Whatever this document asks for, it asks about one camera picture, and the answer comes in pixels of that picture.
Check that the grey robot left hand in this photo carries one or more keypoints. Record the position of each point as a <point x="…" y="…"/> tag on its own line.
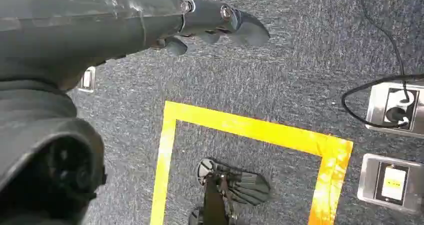
<point x="66" y="28"/>

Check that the small steel floor socket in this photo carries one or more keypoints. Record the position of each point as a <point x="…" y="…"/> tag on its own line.
<point x="87" y="79"/>

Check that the yellow floor tape square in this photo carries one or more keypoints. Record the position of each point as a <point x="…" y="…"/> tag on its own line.
<point x="251" y="127"/>

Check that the black robot leg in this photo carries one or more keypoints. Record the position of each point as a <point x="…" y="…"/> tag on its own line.
<point x="213" y="203"/>

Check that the steel floor socket with plugs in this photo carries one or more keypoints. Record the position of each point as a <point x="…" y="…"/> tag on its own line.
<point x="376" y="109"/>

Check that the black power plug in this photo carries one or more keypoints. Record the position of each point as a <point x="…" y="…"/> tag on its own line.
<point x="394" y="114"/>

